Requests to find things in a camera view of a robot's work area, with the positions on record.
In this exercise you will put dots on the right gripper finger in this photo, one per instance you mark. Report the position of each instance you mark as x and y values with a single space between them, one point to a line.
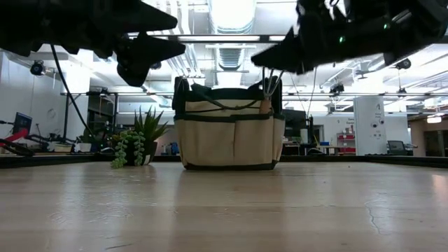
301 69
280 52

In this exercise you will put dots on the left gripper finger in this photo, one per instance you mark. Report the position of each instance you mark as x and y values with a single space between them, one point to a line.
154 17
143 56

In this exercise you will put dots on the beige green-trimmed gardening bag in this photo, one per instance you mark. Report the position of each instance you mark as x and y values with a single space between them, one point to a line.
227 140

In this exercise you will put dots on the potted green succulent plant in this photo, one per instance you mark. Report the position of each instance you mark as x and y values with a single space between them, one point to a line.
148 129

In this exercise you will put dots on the red storage shelf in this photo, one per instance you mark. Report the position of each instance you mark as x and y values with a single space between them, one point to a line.
346 140

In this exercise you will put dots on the white pillar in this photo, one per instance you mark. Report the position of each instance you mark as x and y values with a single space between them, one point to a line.
369 126

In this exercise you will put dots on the black monitor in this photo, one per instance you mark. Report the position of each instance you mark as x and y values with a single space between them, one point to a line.
22 122

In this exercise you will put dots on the black office chair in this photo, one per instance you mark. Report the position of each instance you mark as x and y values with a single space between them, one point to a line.
397 146

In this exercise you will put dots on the glowing ceiling lamp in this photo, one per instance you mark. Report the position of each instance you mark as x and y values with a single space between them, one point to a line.
434 119

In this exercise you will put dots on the red background object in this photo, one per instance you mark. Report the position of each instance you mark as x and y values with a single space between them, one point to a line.
14 136

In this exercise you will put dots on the black round ceiling camera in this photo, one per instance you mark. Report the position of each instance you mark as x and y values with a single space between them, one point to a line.
37 68
336 88
156 65
403 63

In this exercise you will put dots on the silver ceiling ventilation duct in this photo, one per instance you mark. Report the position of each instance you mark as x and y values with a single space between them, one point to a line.
231 21

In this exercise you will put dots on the black overhead frame bar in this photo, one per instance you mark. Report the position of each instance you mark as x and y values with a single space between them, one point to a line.
217 38

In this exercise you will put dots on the black table edge rail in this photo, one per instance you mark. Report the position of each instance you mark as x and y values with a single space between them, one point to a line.
385 160

